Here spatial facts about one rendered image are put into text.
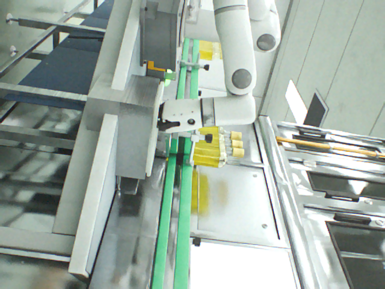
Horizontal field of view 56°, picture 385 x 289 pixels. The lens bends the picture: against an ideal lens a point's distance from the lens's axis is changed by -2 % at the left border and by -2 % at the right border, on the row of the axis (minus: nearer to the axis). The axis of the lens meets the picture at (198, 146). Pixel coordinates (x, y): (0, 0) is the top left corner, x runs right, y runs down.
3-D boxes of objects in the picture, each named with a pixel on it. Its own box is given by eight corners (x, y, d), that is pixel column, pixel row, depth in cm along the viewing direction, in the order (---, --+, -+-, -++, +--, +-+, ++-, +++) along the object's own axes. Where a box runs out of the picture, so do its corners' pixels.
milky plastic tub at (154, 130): (117, 176, 98) (149, 181, 99) (121, 102, 86) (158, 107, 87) (127, 141, 113) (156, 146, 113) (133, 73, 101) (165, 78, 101)
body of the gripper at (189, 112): (207, 135, 93) (163, 138, 94) (207, 115, 101) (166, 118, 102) (205, 108, 89) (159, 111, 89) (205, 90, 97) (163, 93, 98)
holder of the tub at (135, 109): (114, 191, 101) (142, 194, 102) (120, 102, 86) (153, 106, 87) (125, 155, 115) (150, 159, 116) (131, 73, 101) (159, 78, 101)
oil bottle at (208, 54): (181, 56, 223) (226, 63, 226) (182, 47, 220) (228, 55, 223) (181, 52, 228) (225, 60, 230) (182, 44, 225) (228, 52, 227)
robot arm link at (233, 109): (254, 62, 89) (251, 65, 98) (210, 65, 90) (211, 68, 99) (258, 124, 91) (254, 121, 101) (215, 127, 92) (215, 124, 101)
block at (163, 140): (146, 156, 117) (168, 159, 118) (149, 130, 112) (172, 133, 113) (147, 149, 120) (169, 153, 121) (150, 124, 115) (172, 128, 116)
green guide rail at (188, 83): (172, 133, 118) (197, 137, 119) (172, 131, 117) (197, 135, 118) (188, 8, 264) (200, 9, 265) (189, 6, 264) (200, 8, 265)
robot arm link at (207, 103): (215, 134, 93) (204, 135, 93) (214, 117, 100) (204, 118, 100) (213, 108, 89) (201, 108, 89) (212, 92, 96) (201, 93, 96)
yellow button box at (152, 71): (145, 74, 146) (164, 77, 146) (147, 56, 142) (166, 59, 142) (147, 68, 152) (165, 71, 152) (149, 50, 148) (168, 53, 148)
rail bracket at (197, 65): (178, 67, 163) (208, 72, 165) (181, 51, 159) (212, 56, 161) (179, 64, 167) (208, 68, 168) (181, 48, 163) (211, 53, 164)
